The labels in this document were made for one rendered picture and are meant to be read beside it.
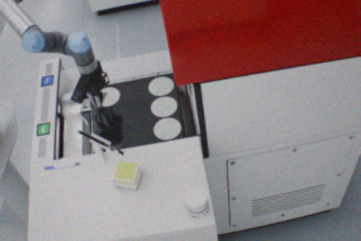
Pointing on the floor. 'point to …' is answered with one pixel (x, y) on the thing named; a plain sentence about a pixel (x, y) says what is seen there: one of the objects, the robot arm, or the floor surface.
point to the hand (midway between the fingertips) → (97, 106)
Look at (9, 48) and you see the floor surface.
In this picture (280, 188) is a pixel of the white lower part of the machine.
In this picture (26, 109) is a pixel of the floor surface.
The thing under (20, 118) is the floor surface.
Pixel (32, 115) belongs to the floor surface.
